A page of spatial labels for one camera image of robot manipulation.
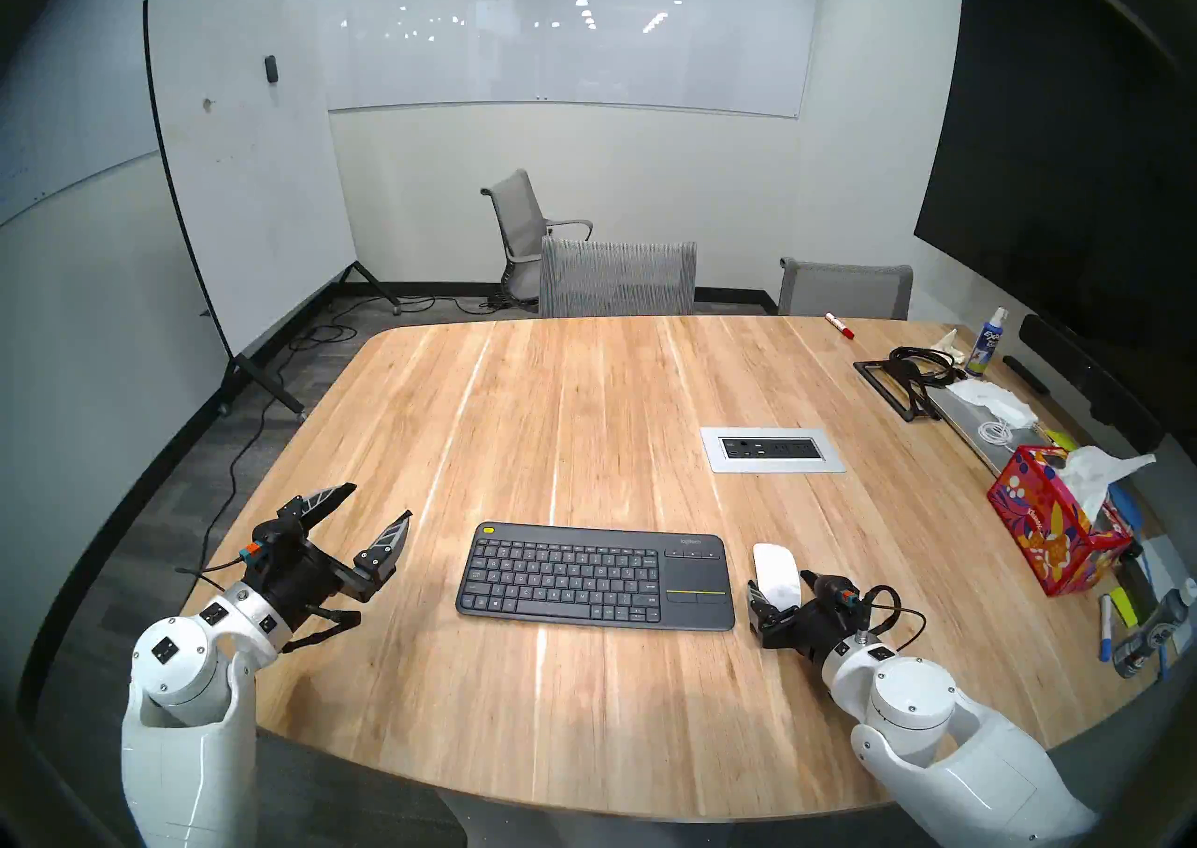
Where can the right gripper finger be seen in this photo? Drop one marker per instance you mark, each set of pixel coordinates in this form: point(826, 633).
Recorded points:
point(815, 584)
point(763, 612)

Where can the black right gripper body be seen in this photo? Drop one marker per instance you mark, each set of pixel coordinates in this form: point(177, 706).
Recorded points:
point(818, 626)

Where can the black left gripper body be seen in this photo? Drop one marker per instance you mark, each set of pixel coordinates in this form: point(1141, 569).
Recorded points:
point(299, 580)

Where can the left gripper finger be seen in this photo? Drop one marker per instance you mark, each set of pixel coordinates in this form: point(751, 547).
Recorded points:
point(313, 505)
point(385, 547)

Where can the white computer mouse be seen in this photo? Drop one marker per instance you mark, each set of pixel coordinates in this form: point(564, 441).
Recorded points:
point(776, 570)

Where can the dark grey touchpad keyboard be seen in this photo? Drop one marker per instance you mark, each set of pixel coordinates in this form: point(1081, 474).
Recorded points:
point(697, 575)

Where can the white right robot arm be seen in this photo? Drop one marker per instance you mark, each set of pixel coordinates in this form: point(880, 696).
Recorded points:
point(912, 697)

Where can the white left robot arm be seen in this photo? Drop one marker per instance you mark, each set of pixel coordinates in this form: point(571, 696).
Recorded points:
point(178, 668)

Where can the silver table power outlet box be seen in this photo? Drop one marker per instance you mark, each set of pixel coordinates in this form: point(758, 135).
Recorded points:
point(771, 450)

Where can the silver closed laptop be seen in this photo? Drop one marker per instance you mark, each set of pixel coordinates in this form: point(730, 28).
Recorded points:
point(968, 435)

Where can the black laptop stand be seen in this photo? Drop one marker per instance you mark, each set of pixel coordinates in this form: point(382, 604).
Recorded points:
point(905, 377)

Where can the red floral tissue box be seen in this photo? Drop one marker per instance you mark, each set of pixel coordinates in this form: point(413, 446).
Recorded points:
point(1047, 528)

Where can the red capped white marker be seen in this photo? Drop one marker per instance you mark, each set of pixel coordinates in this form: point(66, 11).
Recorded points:
point(839, 325)

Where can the small crumpled white tissue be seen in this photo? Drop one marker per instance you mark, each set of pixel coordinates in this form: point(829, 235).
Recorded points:
point(949, 343)

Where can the blue whiteboard marker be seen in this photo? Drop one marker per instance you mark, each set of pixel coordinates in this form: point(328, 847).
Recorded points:
point(1105, 626)

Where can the grey mesh office chair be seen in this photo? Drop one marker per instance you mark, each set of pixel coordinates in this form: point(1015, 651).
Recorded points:
point(617, 280)
point(846, 293)

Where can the whiteboard cleaner spray bottle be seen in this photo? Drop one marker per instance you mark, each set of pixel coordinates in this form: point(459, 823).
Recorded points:
point(987, 346)

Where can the large white facial tissue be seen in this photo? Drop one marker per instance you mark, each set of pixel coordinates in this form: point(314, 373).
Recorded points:
point(1089, 477)

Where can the blue plastic object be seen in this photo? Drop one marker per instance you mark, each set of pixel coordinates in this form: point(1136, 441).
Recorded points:
point(1127, 508)

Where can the white mobile whiteboard on stand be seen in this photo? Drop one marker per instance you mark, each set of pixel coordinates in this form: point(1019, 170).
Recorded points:
point(252, 182)

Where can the black video conference bar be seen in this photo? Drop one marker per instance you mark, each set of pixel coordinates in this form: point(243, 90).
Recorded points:
point(1094, 388)

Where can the white paper sheet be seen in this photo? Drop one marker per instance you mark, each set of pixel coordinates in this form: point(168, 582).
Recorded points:
point(1164, 570)

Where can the grey armrest office chair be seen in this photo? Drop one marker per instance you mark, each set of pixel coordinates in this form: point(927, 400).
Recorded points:
point(514, 206)

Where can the glass wall whiteboard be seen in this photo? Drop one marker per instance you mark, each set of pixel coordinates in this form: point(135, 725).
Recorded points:
point(561, 61)
point(75, 107)

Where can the large black wall television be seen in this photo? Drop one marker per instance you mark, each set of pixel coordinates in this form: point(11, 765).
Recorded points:
point(1057, 154)

